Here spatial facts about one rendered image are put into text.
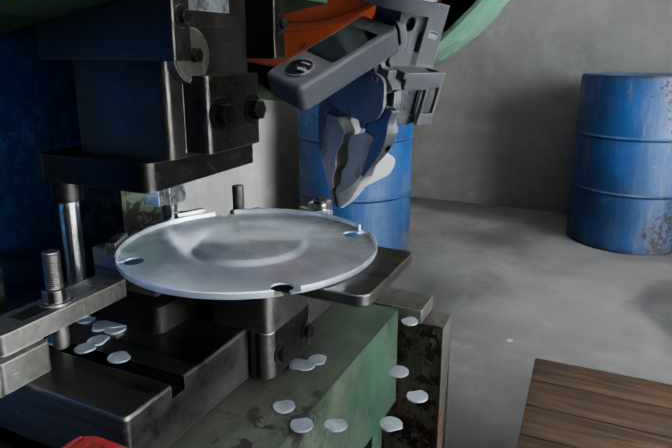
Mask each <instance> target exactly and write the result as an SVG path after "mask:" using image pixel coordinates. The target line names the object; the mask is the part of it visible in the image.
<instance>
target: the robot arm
mask: <svg viewBox="0 0 672 448"><path fill-rule="evenodd" d="M364 1H366V2H368V3H371V4H374V5H377V6H376V10H375V13H376V14H374V15H373V17H372V19H370V18H367V17H364V16H361V17H360V18H358V19H356V20H355V21H353V22H351V23H349V24H348V25H346V26H344V27H343V28H341V29H339V30H338V31H336V32H334V33H332V34H331V35H329V36H327V37H326V38H324V39H322V40H321V41H319V42H317V43H316V44H314V45H312V46H310V47H309V48H307V49H305V50H304V51H302V52H300V53H299V54H297V55H295V56H293V57H292V58H290V59H288V60H287V61H285V62H283V63H282V64H280V65H278V66H276V67H275V68H273V69H271V70H270V71H269V72H268V74H267V78H268V81H269V85H270V88H271V92H272V94H273V95H274V96H276V97H278V98H279V99H281V100H283V101H285V102H287V103H288V104H290V105H292V106H294V107H296V108H298V109H299V110H301V111H307V110H309V109H310V108H312V107H313V106H315V105H316V104H318V103H320V104H319V110H318V133H319V149H320V151H321V152H322V162H323V167H324V172H325V176H326V179H327V183H328V187H329V191H330V195H331V198H332V202H333V204H334V205H336V206H337V207H338V208H344V207H345V206H347V205H348V204H350V203H351V202H353V201H354V200H355V199H356V198H357V197H358V196H359V194H360V193H361V192H362V191H363V190H364V188H365V187H366V186H367V185H369V184H371V183H373V182H376V181H378V180H380V179H382V178H384V177H386V176H387V175H389V174H390V173H391V171H392V170H393V167H394V164H395V159H394V157H393V156H391V155H390V154H388V152H389V151H390V149H391V148H392V146H393V144H394V142H395V139H396V137H397V133H398V128H397V126H400V125H410V123H413V122H414V125H425V124H430V123H431V120H432V117H433V114H434V110H435V107H436V104H437V100H438V97H439V94H440V91H441V87H442V84H443V81H444V77H445V74H446V73H444V72H441V71H439V70H437V69H434V68H433V63H434V59H435V56H436V53H437V49H438V46H439V42H440V39H441V36H442V32H443V29H444V25H445V22H446V18H447V15H448V12H449V8H450V5H447V4H444V3H441V2H440V1H439V0H364ZM430 88H436V91H435V94H434V98H433V101H432V104H431V108H430V111H429V113H423V112H424V108H425V105H426V101H427V98H428V95H429V91H430ZM361 128H362V129H365V132H363V133H360V130H361Z"/></svg>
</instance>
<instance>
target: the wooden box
mask: <svg viewBox="0 0 672 448"><path fill-rule="evenodd" d="M517 448H672V385H671V384H666V383H661V382H656V381H651V380H646V379H641V378H635V377H630V376H625V375H620V374H615V373H610V372H605V371H600V370H595V369H590V368H584V367H579V366H574V365H569V364H564V363H559V362H554V361H549V360H544V359H539V358H536V359H535V363H534V367H533V372H532V377H531V382H530V386H529V391H528V396H527V400H526V406H525V410H524V415H523V419H522V424H521V429H520V434H519V438H518V443H517Z"/></svg>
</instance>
